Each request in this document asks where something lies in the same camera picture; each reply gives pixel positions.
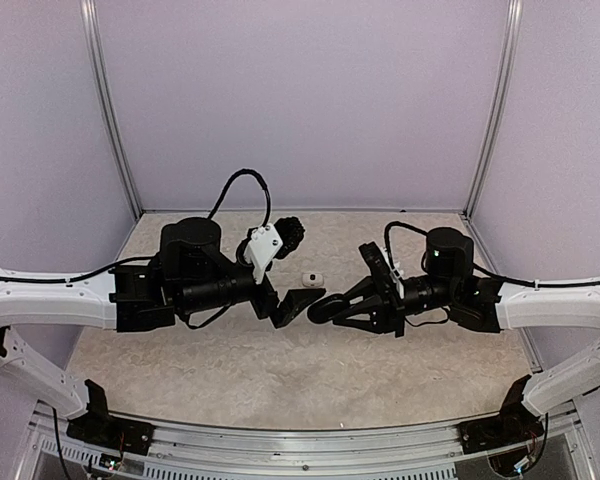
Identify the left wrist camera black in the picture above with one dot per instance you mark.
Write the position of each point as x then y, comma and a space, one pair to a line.
291, 232

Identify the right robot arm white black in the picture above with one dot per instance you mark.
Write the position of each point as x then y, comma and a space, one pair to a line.
482, 302

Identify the front aluminium rail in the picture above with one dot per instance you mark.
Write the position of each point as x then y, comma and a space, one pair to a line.
181, 450

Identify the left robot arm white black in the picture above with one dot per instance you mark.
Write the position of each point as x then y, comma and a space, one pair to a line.
189, 274

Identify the white earbud charging case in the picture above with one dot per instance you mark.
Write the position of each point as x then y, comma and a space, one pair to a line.
312, 280

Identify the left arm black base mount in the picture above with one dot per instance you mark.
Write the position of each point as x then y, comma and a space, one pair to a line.
97, 426

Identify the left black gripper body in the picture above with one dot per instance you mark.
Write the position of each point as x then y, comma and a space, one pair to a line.
266, 305

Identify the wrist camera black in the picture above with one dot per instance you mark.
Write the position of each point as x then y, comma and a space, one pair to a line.
379, 269
291, 232

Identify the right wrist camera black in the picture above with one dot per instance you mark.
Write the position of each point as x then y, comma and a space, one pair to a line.
379, 269

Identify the aluminium frame post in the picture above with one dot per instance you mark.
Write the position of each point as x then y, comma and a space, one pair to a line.
497, 106
88, 10

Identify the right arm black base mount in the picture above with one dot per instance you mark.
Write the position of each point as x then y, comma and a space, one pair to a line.
513, 424

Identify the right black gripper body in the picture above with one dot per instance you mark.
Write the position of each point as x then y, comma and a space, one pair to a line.
394, 311

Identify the right aluminium frame post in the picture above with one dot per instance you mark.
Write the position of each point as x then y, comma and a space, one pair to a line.
497, 106

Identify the black oval charging case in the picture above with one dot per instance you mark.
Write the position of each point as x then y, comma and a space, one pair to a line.
324, 310

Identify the left aluminium frame post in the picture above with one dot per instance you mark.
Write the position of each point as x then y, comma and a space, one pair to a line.
88, 10

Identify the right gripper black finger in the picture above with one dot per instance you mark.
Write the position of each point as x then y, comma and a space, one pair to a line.
362, 291
360, 319

